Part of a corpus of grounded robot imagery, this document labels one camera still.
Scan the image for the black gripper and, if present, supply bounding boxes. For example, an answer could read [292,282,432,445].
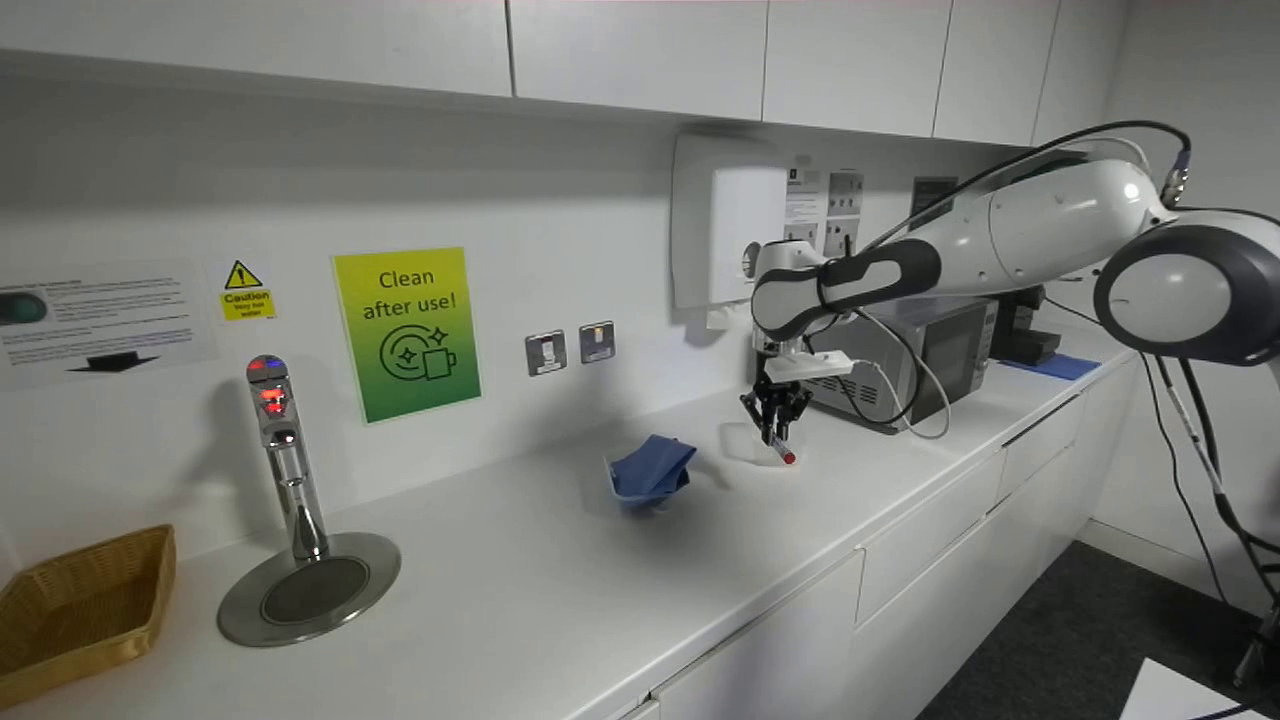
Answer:
[739,348,818,448]

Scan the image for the crumpled blue cloth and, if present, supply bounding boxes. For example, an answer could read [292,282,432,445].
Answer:
[603,434,699,518]

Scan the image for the stainless steel microwave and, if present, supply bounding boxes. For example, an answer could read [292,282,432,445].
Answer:
[804,293,1004,437]

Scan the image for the white paper towel dispenser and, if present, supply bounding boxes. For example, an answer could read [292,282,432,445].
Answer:
[667,127,798,327]

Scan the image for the coffee capsule poster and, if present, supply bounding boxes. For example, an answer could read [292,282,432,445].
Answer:
[784,165,869,266]

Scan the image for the white panelled cabinet top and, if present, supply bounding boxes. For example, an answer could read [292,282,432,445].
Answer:
[585,348,1152,720]

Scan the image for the black coffee machine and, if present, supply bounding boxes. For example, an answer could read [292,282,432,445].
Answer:
[987,283,1059,366]

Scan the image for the flat blue cloth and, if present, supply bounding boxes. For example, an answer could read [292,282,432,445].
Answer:
[1009,348,1106,387]

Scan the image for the green clean after use sign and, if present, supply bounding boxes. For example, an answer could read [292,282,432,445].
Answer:
[330,244,490,427]

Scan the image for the white upper cabinets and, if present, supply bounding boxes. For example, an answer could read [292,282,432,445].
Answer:
[0,0,1137,151]

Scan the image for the chrome boiling water tap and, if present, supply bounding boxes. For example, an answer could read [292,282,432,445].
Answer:
[239,353,331,567]

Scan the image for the round steel drain tray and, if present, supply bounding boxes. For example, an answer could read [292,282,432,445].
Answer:
[214,528,404,651]

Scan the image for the yellow warning triangle sticker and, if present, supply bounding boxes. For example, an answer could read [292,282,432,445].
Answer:
[216,255,281,327]

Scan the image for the white instruction label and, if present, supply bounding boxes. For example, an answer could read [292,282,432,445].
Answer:
[0,273,201,371]

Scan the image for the yellow sponge tray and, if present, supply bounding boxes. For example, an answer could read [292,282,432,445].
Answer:
[0,522,179,711]

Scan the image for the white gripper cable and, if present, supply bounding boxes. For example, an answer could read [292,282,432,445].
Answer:
[848,306,961,445]

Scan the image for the small black wall tag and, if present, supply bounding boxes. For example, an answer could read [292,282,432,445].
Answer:
[69,344,163,375]

